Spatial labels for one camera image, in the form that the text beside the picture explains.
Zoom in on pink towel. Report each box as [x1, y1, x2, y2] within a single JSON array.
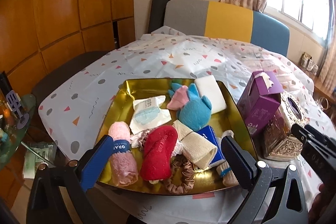
[[108, 122, 138, 187]]

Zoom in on beige cloth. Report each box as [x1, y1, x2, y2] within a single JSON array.
[[173, 120, 218, 169]]

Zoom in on blue Tempo tissue pack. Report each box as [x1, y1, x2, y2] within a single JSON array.
[[197, 125, 225, 169]]

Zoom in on red fuzzy sock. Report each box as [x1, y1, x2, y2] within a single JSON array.
[[139, 125, 178, 181]]

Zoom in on cleaning wipes white pack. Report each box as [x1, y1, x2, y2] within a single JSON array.
[[129, 95, 171, 135]]

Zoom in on person's right hand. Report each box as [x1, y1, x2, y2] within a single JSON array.
[[308, 184, 335, 223]]

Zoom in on white knitted sock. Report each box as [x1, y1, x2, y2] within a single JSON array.
[[217, 130, 239, 187]]

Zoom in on pink patterned scrunchie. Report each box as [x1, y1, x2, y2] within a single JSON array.
[[130, 128, 155, 151]]

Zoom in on wooden side shelf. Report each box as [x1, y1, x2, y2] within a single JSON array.
[[294, 63, 335, 112]]

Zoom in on patterned white tablecloth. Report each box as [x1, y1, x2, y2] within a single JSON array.
[[39, 27, 335, 223]]

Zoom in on purple tissue box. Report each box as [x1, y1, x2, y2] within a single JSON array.
[[237, 71, 283, 136]]

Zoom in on blue plush toy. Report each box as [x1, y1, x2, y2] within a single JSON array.
[[167, 83, 212, 131]]

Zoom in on gold metal tray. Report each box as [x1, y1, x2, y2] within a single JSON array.
[[98, 79, 257, 196]]

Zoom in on items on windowsill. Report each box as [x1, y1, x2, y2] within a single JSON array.
[[300, 52, 318, 75]]

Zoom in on white sponge block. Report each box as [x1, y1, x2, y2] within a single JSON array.
[[194, 75, 227, 114]]

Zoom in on glass side table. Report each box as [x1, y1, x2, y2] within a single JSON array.
[[0, 71, 38, 169]]

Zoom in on grey yellow blue chair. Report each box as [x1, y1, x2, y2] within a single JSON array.
[[164, 0, 290, 56]]

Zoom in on black rolled mat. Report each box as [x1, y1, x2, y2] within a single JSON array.
[[147, 0, 170, 33]]

